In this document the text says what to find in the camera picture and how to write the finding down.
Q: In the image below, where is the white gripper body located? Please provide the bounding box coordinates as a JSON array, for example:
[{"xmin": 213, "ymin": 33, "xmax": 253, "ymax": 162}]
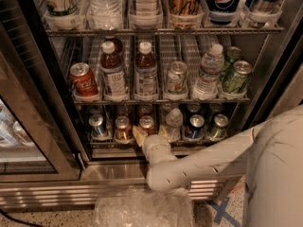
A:
[{"xmin": 142, "ymin": 134, "xmax": 177, "ymax": 166}]

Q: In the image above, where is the red coke can bottom shelf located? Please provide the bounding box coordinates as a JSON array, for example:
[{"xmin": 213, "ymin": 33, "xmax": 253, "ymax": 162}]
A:
[{"xmin": 139, "ymin": 115, "xmax": 155, "ymax": 135}]

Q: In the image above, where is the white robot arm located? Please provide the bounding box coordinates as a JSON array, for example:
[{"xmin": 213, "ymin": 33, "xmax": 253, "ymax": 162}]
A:
[{"xmin": 136, "ymin": 105, "xmax": 303, "ymax": 227}]

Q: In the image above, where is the orange-brown can bottom shelf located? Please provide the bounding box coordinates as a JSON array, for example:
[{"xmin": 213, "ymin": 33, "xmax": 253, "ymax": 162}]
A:
[{"xmin": 115, "ymin": 116, "xmax": 133, "ymax": 140}]

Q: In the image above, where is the clear water bottle bottom shelf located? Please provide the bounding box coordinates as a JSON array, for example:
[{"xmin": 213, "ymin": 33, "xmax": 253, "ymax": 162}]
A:
[{"xmin": 164, "ymin": 108, "xmax": 183, "ymax": 142}]

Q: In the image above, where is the clear water bottle shelf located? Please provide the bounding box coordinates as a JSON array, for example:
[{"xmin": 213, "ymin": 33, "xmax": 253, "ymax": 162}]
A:
[
  {"xmin": 86, "ymin": 0, "xmax": 123, "ymax": 30},
  {"xmin": 192, "ymin": 44, "xmax": 224, "ymax": 99},
  {"xmin": 164, "ymin": 108, "xmax": 183, "ymax": 142}
]

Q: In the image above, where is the blue pepsi can bottom shelf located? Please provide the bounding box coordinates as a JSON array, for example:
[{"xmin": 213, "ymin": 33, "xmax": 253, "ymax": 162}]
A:
[{"xmin": 185, "ymin": 114, "xmax": 205, "ymax": 139}]

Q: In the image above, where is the blue pepsi can shelf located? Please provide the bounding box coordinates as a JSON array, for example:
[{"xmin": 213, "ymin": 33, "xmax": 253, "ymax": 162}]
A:
[
  {"xmin": 185, "ymin": 114, "xmax": 205, "ymax": 139},
  {"xmin": 205, "ymin": 0, "xmax": 240, "ymax": 25}
]

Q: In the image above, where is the blue can bottom left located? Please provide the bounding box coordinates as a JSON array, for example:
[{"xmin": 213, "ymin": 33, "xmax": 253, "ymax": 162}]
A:
[{"xmin": 89, "ymin": 113, "xmax": 108, "ymax": 137}]

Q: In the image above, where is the white green soda can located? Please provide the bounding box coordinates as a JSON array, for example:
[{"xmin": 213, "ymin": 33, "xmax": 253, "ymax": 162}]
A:
[{"xmin": 166, "ymin": 61, "xmax": 187, "ymax": 95}]

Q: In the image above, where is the green can bottom shelf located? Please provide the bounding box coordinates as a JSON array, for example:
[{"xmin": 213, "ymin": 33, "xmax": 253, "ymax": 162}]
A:
[{"xmin": 208, "ymin": 113, "xmax": 229, "ymax": 140}]

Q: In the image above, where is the red coca-cola can middle shelf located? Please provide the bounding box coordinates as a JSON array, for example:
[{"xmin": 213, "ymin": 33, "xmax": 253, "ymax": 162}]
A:
[{"xmin": 70, "ymin": 62, "xmax": 98, "ymax": 96}]

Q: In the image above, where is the stainless steel fridge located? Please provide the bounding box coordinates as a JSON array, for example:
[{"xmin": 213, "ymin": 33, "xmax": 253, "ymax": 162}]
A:
[{"xmin": 0, "ymin": 0, "xmax": 302, "ymax": 209}]

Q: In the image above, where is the clear water bottle middle shelf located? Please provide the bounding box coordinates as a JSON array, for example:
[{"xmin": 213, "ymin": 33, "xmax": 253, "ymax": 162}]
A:
[{"xmin": 192, "ymin": 44, "xmax": 224, "ymax": 99}]

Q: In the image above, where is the green soda can front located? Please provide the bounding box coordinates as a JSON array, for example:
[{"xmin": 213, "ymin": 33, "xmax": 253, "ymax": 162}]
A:
[{"xmin": 223, "ymin": 61, "xmax": 253, "ymax": 95}]

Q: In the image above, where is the fridge glass door left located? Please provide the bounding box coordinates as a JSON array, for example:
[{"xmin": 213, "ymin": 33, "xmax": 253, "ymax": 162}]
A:
[{"xmin": 0, "ymin": 26, "xmax": 80, "ymax": 183}]

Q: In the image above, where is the green soda can rear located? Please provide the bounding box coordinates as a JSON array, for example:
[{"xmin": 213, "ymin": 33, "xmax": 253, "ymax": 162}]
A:
[{"xmin": 220, "ymin": 46, "xmax": 242, "ymax": 79}]

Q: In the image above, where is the white bottle top shelf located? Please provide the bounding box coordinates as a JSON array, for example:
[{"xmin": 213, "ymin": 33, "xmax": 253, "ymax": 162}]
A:
[{"xmin": 130, "ymin": 0, "xmax": 161, "ymax": 29}]

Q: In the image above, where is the clear water bottle top shelf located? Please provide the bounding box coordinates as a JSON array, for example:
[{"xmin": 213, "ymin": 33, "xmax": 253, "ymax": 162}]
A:
[{"xmin": 86, "ymin": 0, "xmax": 123, "ymax": 30}]

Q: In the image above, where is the brown gold can top shelf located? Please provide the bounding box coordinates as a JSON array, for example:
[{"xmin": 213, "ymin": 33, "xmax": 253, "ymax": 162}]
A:
[{"xmin": 169, "ymin": 0, "xmax": 201, "ymax": 28}]

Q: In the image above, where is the blue pepsi can top shelf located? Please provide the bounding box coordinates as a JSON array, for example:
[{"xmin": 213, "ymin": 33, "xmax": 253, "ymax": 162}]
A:
[{"xmin": 205, "ymin": 0, "xmax": 240, "ymax": 25}]

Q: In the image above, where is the blue silver can top shelf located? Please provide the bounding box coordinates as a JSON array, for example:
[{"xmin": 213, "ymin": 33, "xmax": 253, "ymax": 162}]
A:
[{"xmin": 242, "ymin": 0, "xmax": 288, "ymax": 28}]

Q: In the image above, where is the brown tea bottle left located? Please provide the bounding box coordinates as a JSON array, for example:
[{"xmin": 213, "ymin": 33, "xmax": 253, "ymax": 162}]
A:
[{"xmin": 100, "ymin": 42, "xmax": 127, "ymax": 96}]

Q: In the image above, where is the brown tea bottle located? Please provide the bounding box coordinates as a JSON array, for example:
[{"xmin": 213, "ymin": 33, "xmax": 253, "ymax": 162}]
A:
[
  {"xmin": 100, "ymin": 42, "xmax": 127, "ymax": 96},
  {"xmin": 134, "ymin": 42, "xmax": 157, "ymax": 96}
]

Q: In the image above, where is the brown tea bottle right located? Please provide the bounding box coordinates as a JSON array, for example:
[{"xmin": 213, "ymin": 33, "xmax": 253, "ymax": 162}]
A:
[{"xmin": 134, "ymin": 42, "xmax": 157, "ymax": 96}]

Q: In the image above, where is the clear plastic bag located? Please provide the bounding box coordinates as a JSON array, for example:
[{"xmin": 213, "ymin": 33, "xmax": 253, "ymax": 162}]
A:
[{"xmin": 92, "ymin": 188, "xmax": 195, "ymax": 227}]

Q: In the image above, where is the blue tape cross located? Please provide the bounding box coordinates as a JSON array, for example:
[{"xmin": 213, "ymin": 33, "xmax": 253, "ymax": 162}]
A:
[{"xmin": 206, "ymin": 197, "xmax": 241, "ymax": 227}]

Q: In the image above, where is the orange cable on floor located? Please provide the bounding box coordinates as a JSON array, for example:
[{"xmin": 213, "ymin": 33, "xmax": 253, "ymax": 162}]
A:
[{"xmin": 229, "ymin": 182, "xmax": 246, "ymax": 195}]

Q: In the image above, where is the black cable on floor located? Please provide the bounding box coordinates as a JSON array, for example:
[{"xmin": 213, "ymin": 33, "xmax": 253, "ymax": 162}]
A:
[{"xmin": 0, "ymin": 208, "xmax": 44, "ymax": 227}]

